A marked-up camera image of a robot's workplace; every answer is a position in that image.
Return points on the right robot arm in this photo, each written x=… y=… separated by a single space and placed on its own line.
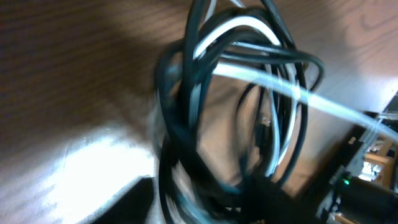
x=358 y=183

